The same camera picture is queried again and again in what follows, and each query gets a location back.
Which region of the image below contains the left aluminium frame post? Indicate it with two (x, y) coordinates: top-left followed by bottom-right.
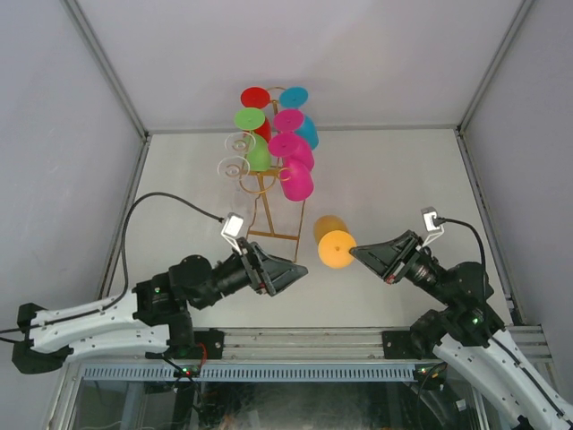
(61, 0), (149, 142)

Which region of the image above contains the aluminium frame post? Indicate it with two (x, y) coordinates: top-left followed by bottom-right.
(61, 0), (149, 142)
(457, 0), (537, 134)

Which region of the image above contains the gold wire glass rack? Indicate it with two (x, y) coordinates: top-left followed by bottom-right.
(236, 85), (308, 264)

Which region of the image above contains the left black base bracket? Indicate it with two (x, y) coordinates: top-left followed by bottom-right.
(174, 329), (225, 360)

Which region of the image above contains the rear clear wine glass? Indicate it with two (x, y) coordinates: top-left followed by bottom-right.
(224, 131), (256, 156)

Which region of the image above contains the left green led board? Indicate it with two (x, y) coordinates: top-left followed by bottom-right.
(174, 365), (201, 378)

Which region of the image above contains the magenta wine glass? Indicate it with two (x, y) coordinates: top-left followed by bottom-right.
(269, 132), (314, 202)
(269, 108), (319, 171)

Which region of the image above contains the black base bracket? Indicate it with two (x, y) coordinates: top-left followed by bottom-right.
(381, 330), (435, 360)
(174, 329), (225, 360)

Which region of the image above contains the front clear wine glass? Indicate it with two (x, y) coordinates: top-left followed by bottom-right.
(217, 155), (251, 192)

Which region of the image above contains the aluminium front rail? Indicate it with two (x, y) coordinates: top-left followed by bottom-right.
(64, 326), (552, 363)

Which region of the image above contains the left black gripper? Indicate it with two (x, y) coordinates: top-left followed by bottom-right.
(193, 236), (307, 311)

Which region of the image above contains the right camera black cable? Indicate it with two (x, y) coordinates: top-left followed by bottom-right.
(436, 217), (487, 265)

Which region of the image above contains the blue slotted cable duct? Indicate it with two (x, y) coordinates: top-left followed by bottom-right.
(81, 362), (416, 383)

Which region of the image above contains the cyan plastic wine glass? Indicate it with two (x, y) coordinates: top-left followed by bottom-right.
(278, 86), (319, 151)

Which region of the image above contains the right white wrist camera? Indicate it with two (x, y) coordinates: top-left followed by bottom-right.
(422, 207), (444, 247)

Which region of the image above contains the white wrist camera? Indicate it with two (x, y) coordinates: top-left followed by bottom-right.
(220, 212), (244, 255)
(422, 207), (444, 247)

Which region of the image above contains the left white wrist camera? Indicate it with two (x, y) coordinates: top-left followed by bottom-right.
(220, 212), (244, 255)

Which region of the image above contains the green plastic wine glass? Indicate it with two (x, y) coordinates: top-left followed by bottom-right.
(234, 107), (271, 172)

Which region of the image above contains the green led board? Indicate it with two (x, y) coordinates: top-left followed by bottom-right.
(174, 365), (201, 378)
(414, 362), (448, 391)

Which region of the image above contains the right aluminium frame post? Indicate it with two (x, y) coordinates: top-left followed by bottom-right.
(457, 0), (537, 134)

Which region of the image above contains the clear wine glass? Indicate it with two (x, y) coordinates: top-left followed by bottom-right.
(217, 155), (251, 192)
(224, 131), (256, 156)

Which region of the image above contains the orange plastic wine glass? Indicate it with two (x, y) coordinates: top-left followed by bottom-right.
(313, 215), (356, 269)

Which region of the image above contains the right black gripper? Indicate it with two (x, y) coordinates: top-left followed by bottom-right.
(348, 229), (454, 305)

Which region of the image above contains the right green led board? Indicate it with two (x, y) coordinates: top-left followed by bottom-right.
(414, 362), (448, 391)

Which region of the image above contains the red plastic wine glass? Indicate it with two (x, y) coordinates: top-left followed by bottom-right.
(236, 87), (271, 142)

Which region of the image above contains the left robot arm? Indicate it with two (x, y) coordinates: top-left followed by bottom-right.
(12, 238), (308, 374)

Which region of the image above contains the left camera black cable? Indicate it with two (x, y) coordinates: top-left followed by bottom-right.
(0, 192), (226, 335)

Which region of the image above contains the right black base bracket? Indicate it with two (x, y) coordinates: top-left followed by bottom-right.
(381, 330), (435, 360)

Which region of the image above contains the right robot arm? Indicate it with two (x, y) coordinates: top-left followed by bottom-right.
(350, 230), (572, 429)

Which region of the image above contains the camera black cable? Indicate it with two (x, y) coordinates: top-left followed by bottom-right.
(436, 217), (487, 265)
(0, 192), (226, 335)

